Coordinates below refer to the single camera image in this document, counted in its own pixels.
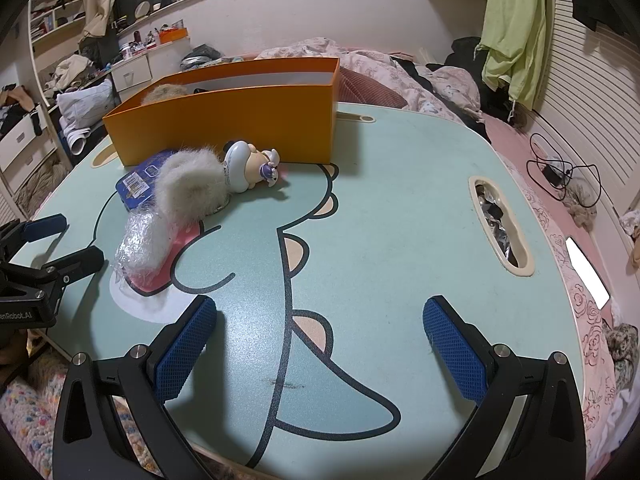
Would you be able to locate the white fur in plastic wrap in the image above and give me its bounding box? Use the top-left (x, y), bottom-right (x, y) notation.
top-left (114, 206), bottom-right (175, 285)

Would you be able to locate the blue tin box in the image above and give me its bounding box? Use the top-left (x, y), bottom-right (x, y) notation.
top-left (115, 150), bottom-right (175, 211)

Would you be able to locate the grey fur pompom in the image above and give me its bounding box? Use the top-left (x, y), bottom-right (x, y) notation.
top-left (154, 148), bottom-right (230, 226)

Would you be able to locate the white drawer cabinet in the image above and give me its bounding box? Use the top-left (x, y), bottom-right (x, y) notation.
top-left (111, 37), bottom-right (191, 101)

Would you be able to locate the brown fur pompom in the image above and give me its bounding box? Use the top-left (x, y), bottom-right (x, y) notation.
top-left (141, 84), bottom-right (190, 105)

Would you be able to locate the white duck figurine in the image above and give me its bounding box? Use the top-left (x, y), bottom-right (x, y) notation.
top-left (224, 141), bottom-right (280, 194)

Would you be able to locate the small orange box on shelf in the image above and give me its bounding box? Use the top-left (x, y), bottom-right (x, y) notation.
top-left (158, 28), bottom-right (189, 44)

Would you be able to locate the orange cardboard box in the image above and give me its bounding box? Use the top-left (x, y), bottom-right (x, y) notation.
top-left (103, 58), bottom-right (340, 166)

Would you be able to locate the pink floral blanket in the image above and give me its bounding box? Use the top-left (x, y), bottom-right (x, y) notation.
top-left (257, 37), bottom-right (488, 139)

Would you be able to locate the red round cushion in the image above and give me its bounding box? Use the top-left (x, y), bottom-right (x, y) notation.
top-left (338, 67), bottom-right (408, 108)

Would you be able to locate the green hanging garment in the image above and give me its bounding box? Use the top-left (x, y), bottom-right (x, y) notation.
top-left (476, 0), bottom-right (547, 108)

